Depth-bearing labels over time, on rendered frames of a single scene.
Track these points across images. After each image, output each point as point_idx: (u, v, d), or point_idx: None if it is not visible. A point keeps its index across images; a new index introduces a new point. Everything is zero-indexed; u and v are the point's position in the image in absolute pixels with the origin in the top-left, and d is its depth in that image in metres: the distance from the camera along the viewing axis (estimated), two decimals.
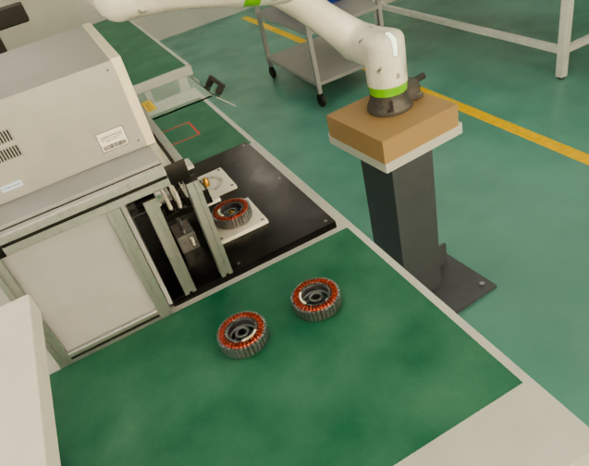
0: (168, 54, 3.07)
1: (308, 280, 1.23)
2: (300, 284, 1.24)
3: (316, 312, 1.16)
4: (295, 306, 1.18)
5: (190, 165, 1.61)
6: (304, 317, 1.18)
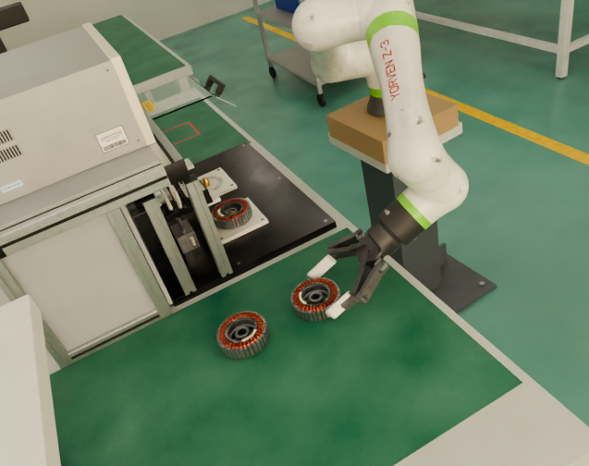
0: (168, 54, 3.07)
1: (308, 280, 1.23)
2: (300, 284, 1.24)
3: (316, 312, 1.16)
4: (295, 306, 1.18)
5: (190, 165, 1.61)
6: (304, 317, 1.18)
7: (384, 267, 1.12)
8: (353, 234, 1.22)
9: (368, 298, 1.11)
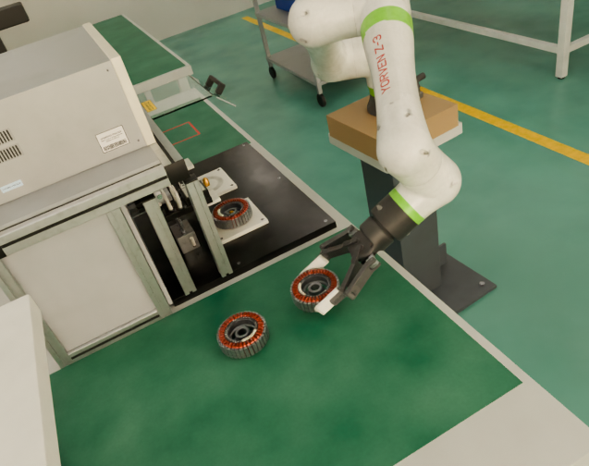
0: (168, 54, 3.07)
1: (307, 271, 1.22)
2: (299, 275, 1.23)
3: (316, 303, 1.15)
4: (294, 298, 1.17)
5: (190, 165, 1.61)
6: (303, 309, 1.17)
7: (374, 264, 1.11)
8: (345, 231, 1.21)
9: (356, 294, 1.12)
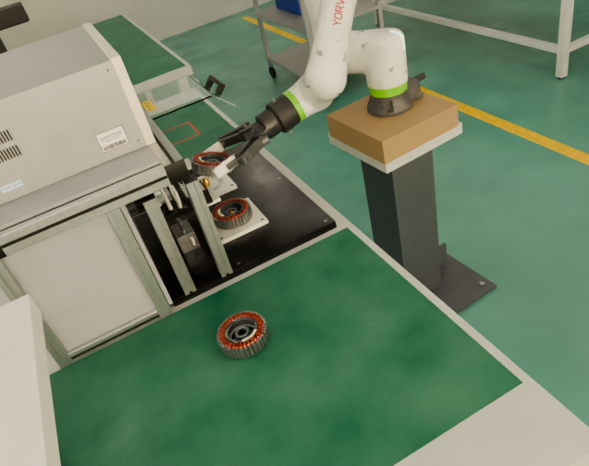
0: (168, 54, 3.07)
1: (206, 152, 1.47)
2: (199, 153, 1.46)
3: (214, 165, 1.38)
4: (195, 163, 1.40)
5: (190, 165, 1.61)
6: (202, 172, 1.39)
7: (265, 140, 1.40)
8: (241, 125, 1.50)
9: (249, 160, 1.38)
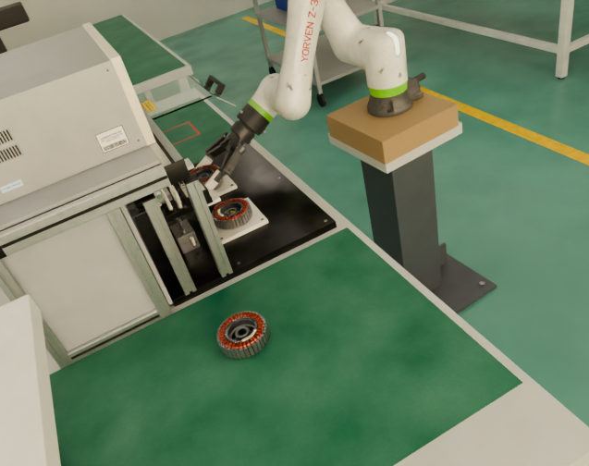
0: (168, 54, 3.07)
1: (198, 167, 1.71)
2: (191, 171, 1.71)
3: (204, 182, 1.63)
4: None
5: (190, 165, 1.61)
6: None
7: (241, 150, 1.62)
8: (222, 136, 1.71)
9: (231, 171, 1.62)
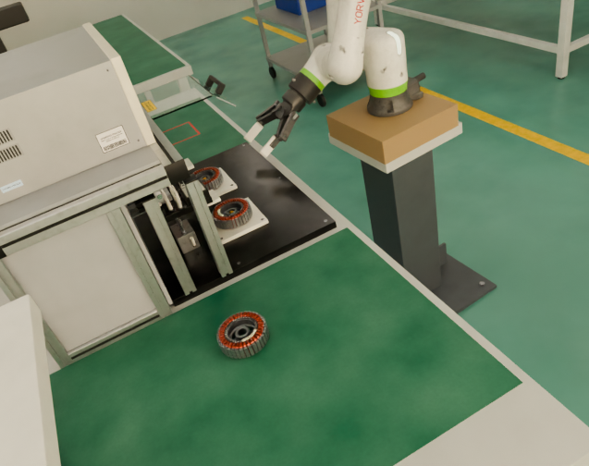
0: (168, 54, 3.07)
1: (199, 169, 1.72)
2: (192, 173, 1.72)
3: (205, 184, 1.64)
4: None
5: (190, 165, 1.61)
6: None
7: (295, 116, 1.65)
8: (273, 104, 1.75)
9: (287, 137, 1.64)
